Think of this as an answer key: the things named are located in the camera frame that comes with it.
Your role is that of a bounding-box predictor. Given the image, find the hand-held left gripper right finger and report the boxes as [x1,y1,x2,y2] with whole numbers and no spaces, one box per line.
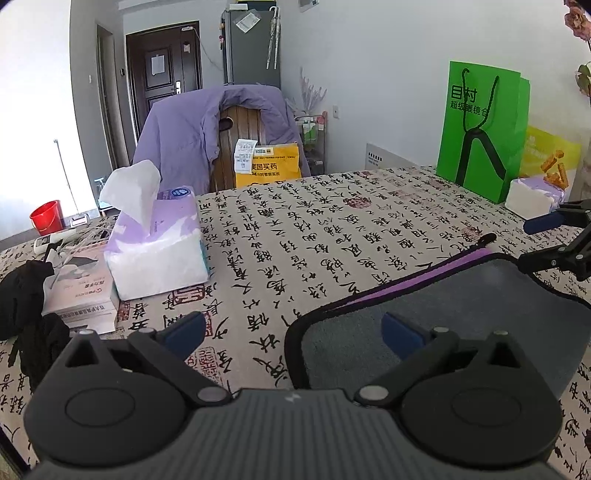
[353,312,530,408]

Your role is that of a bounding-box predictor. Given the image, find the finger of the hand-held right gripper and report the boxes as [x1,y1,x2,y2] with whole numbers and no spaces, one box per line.
[523,199,591,235]
[517,235,591,282]

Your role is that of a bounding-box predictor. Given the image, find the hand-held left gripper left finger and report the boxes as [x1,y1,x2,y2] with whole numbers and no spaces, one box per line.
[65,311,232,408]

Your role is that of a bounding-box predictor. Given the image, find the grey towel with purple stripe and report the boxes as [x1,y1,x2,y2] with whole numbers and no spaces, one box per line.
[284,233,591,400]

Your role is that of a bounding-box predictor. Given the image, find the small purple tissue pack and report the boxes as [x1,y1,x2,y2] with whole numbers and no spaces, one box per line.
[504,177,566,214]

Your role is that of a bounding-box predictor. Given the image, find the yellow plastic bag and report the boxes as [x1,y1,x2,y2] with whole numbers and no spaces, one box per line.
[518,126,583,191]

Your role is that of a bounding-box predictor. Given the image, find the green paper shopping bag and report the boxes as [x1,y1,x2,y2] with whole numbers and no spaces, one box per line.
[436,61,532,205]

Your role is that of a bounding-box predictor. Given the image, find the white mask box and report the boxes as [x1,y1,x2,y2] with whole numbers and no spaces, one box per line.
[41,242,121,335]

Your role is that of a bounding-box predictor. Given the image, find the black cloth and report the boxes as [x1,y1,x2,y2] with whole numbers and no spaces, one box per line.
[0,260,72,393]

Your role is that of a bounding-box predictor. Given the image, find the red plastic bucket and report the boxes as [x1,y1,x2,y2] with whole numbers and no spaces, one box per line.
[30,200,64,234]

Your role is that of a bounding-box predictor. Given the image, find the dried pink flowers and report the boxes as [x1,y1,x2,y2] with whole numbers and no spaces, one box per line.
[563,0,591,99]

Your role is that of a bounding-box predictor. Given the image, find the yellow paper delivery bag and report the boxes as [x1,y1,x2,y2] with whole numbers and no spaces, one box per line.
[235,138,303,189]

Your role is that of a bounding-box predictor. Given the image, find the wooden chair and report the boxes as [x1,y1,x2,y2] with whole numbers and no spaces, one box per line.
[211,105,267,193]

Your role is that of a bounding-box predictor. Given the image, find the purple jacket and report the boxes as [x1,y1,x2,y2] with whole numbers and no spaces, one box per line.
[132,84,311,196]

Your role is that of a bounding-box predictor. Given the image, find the metal storage rack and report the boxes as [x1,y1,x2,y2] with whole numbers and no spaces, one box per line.
[294,111,328,177]

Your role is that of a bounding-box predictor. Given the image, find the dark brown door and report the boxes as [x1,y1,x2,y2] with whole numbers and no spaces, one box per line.
[126,20,204,140]

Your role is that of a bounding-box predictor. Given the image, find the dried pampas grass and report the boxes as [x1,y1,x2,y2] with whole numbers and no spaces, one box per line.
[285,66,328,117]

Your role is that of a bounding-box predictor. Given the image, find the grey refrigerator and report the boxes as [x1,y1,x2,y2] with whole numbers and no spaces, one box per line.
[221,6,282,89]

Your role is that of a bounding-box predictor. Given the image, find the white folded umbrella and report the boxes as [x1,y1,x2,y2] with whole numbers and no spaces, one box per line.
[266,6,282,71]

